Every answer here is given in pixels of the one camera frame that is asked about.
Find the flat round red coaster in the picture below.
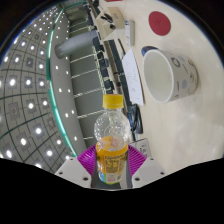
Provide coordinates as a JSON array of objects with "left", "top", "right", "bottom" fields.
[{"left": 148, "top": 10, "right": 172, "bottom": 37}]

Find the long curved conference desk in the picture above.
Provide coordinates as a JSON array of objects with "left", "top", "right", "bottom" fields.
[{"left": 87, "top": 0, "right": 139, "bottom": 143}]

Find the group of ceiling lights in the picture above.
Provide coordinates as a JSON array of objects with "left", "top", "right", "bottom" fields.
[{"left": 0, "top": 4, "right": 88, "bottom": 168}]

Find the yellow-capped orange drink bottle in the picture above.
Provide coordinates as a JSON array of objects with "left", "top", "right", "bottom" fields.
[{"left": 93, "top": 93, "right": 132, "bottom": 185}]

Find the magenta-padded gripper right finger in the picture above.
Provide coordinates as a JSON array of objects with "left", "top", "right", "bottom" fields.
[{"left": 125, "top": 144, "right": 167, "bottom": 189}]

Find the white dotted mug blue handle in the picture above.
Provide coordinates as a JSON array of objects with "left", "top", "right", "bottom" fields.
[{"left": 141, "top": 45, "right": 199, "bottom": 104}]

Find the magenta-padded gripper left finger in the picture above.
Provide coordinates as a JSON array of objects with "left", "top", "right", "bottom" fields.
[{"left": 54, "top": 146, "right": 101, "bottom": 188}]

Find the black desk phone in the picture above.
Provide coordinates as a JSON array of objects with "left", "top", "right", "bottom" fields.
[{"left": 128, "top": 103, "right": 144, "bottom": 136}]

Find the white desk organizer box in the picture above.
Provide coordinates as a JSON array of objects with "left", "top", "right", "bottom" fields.
[{"left": 94, "top": 6, "right": 126, "bottom": 41}]

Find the row of black office chairs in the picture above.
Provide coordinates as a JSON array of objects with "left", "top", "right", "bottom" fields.
[{"left": 89, "top": 6, "right": 118, "bottom": 96}]

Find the white printed paper sheet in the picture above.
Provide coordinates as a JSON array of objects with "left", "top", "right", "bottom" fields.
[{"left": 121, "top": 48, "right": 145, "bottom": 107}]

